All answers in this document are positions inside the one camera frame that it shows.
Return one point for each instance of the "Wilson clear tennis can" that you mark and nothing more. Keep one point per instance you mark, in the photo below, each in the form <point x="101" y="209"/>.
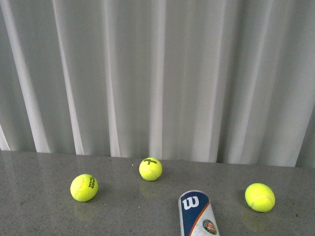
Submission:
<point x="196" y="215"/>

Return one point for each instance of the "Wilson 3 tennis ball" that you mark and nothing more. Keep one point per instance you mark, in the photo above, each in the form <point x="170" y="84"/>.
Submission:
<point x="150" y="169"/>

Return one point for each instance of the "Head Team tennis ball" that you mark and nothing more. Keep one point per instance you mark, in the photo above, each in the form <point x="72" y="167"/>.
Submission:
<point x="84" y="187"/>

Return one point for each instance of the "plain yellow tennis ball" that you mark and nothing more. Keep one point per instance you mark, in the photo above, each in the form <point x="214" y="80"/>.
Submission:
<point x="260" y="197"/>

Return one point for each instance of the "grey pleated curtain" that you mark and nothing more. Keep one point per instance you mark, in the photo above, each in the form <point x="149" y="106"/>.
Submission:
<point x="228" y="81"/>

